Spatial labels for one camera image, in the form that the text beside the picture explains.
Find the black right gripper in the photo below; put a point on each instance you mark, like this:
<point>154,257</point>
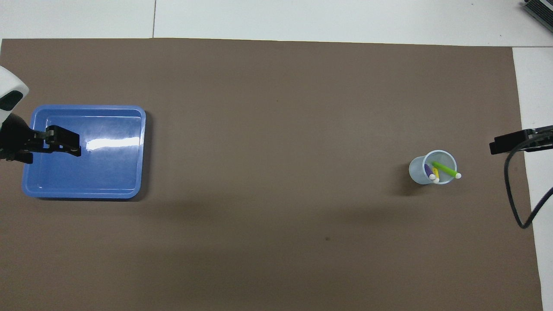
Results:
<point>542,139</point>

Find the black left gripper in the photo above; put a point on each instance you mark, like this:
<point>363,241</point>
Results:
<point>15,140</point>

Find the green marker pen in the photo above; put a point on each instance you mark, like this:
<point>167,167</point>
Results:
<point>447,169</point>

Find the yellow marker pen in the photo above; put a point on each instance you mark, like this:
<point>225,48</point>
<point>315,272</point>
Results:
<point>436,175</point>

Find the purple marker pen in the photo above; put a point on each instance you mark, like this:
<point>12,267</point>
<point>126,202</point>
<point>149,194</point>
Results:
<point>429,171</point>

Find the blue plastic tray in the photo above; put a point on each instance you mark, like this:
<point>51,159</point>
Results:
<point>108,172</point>

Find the translucent plastic cup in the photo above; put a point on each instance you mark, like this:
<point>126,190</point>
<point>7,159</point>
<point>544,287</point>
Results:
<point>419,170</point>

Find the grey ribbed device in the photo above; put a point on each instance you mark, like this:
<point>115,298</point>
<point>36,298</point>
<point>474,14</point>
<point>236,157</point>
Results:
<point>540,11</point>

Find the brown table mat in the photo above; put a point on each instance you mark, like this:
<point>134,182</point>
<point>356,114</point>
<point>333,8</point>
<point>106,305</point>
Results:
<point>276,129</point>

